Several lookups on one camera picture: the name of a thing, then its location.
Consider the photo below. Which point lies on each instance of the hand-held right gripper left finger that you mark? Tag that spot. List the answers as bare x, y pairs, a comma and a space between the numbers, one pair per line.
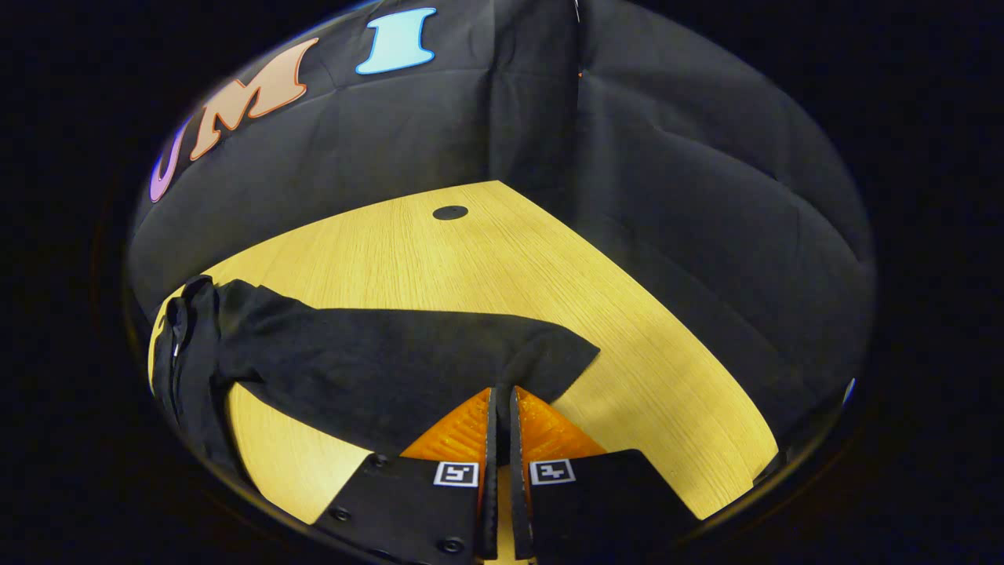
408, 502

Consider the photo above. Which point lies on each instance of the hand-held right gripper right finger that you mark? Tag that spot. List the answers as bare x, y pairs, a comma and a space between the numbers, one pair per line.
604, 502

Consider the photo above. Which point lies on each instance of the black garment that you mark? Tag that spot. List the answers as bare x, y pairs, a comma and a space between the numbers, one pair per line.
376, 361

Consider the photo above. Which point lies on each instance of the black backdrop cloth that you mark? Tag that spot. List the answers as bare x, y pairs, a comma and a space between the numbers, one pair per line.
667, 196

